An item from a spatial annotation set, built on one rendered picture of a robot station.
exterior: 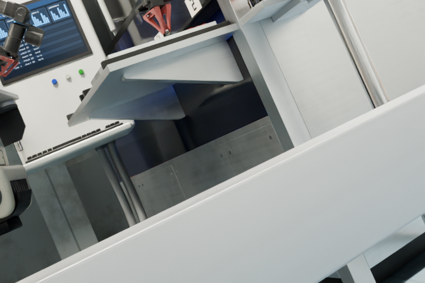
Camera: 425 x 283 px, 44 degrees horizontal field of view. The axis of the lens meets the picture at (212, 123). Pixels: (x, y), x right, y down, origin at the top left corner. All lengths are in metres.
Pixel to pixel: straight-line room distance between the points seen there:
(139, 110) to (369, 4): 0.88
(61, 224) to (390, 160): 3.82
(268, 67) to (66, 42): 1.15
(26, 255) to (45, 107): 2.38
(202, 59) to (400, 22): 0.69
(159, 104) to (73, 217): 2.43
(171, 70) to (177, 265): 1.07
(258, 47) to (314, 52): 0.19
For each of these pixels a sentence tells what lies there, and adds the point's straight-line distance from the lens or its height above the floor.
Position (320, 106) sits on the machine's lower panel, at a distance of 1.56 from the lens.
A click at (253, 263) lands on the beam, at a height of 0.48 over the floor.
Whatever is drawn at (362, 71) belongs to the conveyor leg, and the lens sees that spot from 1.41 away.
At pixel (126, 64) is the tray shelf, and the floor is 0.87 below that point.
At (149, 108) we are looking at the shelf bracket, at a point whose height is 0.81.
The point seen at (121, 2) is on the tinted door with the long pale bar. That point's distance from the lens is 2.27.
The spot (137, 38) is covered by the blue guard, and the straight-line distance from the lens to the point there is 2.19.
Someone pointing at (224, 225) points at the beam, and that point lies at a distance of 0.48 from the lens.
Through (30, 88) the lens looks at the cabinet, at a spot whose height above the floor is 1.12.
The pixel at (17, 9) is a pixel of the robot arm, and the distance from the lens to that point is 2.16.
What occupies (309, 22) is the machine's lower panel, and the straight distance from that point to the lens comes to 1.63.
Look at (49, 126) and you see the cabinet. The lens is 2.33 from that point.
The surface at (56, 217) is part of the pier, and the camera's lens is 4.29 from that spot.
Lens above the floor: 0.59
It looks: 2 degrees up
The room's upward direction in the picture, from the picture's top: 24 degrees counter-clockwise
